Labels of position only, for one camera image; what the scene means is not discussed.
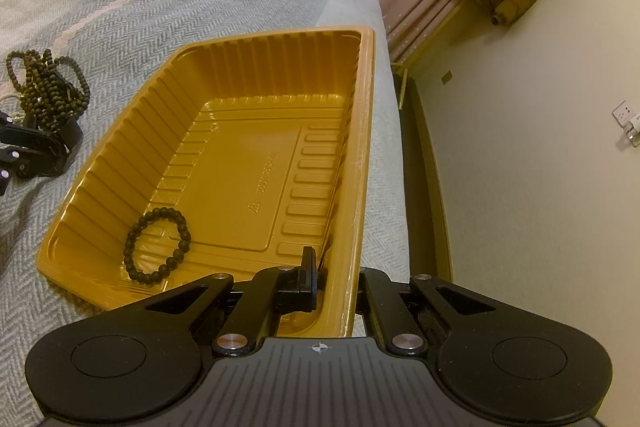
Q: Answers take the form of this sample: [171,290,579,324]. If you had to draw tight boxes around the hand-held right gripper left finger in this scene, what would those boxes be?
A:
[102,247,321,358]

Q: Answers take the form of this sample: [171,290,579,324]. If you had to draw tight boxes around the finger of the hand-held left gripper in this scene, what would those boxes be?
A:
[0,109,56,196]

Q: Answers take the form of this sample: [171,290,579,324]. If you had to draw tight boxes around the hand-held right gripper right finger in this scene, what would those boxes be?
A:
[357,267,531,355]

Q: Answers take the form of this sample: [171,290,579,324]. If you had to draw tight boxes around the white pearl necklace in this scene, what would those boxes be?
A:
[0,94,26,125]

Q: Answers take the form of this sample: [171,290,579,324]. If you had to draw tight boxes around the olive bead necklace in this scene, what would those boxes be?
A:
[5,49,66,128]

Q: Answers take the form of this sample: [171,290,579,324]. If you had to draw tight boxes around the yellow plastic tray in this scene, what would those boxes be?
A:
[36,25,377,339]

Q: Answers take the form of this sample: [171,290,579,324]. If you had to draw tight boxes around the dark bead bracelet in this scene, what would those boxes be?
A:
[122,207,193,284]

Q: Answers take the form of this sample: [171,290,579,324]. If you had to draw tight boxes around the white charger plug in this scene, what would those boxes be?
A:
[622,114,640,148]

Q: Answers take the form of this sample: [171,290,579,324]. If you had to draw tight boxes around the dark bed frame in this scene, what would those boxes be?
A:
[392,72,453,280]

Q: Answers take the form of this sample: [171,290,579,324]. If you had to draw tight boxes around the white wall socket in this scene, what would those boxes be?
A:
[612,101,640,128]

